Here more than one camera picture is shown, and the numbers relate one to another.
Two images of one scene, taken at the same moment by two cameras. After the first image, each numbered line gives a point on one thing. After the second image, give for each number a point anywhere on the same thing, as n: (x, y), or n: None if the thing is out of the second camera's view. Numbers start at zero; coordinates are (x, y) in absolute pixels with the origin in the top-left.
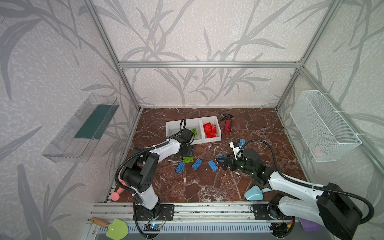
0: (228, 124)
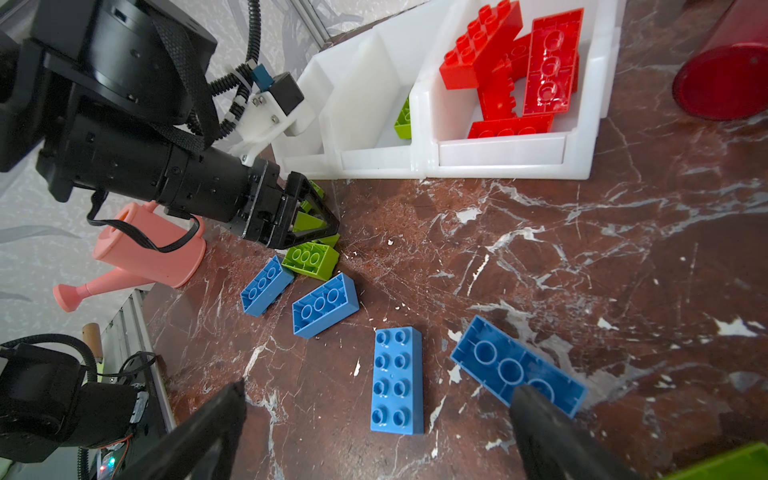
0: (728, 78)
